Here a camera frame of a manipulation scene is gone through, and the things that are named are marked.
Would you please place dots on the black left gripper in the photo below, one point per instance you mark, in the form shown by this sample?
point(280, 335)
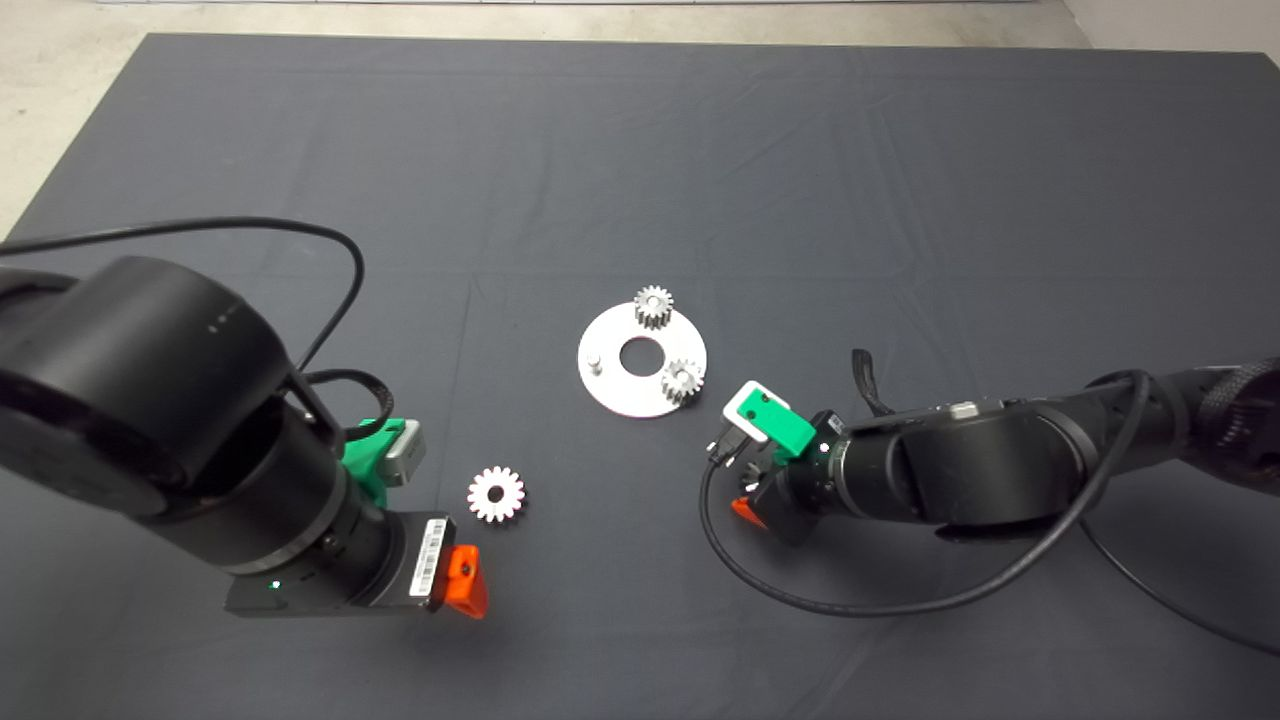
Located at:
point(420, 565)

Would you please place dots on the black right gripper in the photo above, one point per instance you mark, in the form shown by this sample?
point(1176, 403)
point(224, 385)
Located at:
point(795, 510)

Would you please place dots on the small dark steel gear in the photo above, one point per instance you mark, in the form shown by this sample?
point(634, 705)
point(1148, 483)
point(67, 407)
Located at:
point(748, 485)

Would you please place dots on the larger steel gear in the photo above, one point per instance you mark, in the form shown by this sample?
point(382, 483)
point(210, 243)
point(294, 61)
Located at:
point(510, 510)

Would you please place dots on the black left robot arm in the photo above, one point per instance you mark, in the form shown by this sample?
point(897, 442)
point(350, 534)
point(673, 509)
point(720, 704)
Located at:
point(140, 370)

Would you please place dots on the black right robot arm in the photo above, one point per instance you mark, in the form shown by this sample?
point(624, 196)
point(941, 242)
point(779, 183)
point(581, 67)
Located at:
point(980, 470)

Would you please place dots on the round metal plate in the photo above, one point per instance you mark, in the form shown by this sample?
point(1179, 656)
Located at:
point(630, 400)

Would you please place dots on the dark grey table cloth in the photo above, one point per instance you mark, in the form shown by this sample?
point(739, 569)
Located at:
point(800, 150)

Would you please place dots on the green right camera mount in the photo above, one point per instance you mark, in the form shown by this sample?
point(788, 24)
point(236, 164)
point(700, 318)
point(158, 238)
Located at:
point(785, 430)

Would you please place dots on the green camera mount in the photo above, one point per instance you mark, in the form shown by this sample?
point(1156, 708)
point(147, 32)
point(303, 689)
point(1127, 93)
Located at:
point(365, 465)
point(785, 430)

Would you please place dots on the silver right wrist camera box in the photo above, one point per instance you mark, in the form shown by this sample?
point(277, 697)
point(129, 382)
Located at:
point(733, 412)

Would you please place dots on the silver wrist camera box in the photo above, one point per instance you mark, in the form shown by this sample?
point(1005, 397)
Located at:
point(405, 457)
point(733, 412)

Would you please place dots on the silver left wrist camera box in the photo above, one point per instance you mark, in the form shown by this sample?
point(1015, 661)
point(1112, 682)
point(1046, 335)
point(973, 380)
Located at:
point(405, 457)

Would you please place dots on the green left camera mount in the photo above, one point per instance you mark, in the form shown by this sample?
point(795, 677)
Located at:
point(365, 465)

